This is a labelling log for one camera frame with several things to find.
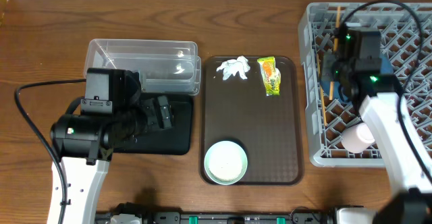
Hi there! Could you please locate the pink white cup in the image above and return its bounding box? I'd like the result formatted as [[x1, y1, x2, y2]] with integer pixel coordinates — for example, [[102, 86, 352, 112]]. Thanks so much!
[[341, 122, 375, 154]]

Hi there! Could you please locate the black tray bin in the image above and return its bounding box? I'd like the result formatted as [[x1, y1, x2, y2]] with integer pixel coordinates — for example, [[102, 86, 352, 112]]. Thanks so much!
[[114, 93, 194, 155]]

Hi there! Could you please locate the mint green bowl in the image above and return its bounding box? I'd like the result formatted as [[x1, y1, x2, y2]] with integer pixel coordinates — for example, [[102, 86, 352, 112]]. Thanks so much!
[[204, 140, 248, 186]]

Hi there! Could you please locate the clear plastic bin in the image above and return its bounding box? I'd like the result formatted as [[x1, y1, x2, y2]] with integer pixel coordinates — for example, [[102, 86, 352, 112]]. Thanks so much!
[[84, 38, 201, 96]]

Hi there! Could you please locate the yellow snack wrapper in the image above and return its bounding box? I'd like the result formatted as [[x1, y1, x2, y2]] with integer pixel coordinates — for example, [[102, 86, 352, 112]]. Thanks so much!
[[257, 57, 281, 96]]

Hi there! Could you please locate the dark blue plate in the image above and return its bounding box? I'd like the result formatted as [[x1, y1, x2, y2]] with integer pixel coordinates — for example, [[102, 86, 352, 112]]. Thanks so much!
[[319, 53, 395, 104]]

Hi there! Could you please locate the wooden chopstick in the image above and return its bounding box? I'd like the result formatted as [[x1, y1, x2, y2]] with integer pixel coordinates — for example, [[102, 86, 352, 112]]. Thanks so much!
[[316, 53, 327, 127], [329, 6, 341, 101]]

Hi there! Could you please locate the brown serving tray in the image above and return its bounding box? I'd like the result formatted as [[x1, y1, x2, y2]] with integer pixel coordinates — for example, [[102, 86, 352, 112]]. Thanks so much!
[[200, 56, 304, 186]]

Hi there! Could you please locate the grey dishwasher rack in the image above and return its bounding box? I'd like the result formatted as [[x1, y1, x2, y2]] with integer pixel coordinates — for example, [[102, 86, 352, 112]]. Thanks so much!
[[298, 3, 431, 167]]

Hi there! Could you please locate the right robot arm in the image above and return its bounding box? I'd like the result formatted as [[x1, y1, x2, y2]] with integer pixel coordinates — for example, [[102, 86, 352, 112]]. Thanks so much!
[[319, 25, 431, 223]]

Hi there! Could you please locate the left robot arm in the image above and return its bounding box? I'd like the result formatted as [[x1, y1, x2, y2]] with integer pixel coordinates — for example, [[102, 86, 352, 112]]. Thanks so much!
[[48, 67, 173, 223]]

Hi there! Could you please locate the white tissue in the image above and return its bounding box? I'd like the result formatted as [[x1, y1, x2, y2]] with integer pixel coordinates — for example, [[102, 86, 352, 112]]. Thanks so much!
[[216, 56, 250, 80]]

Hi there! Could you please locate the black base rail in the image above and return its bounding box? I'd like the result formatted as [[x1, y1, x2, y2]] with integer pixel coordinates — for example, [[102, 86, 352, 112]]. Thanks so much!
[[94, 202, 375, 224]]

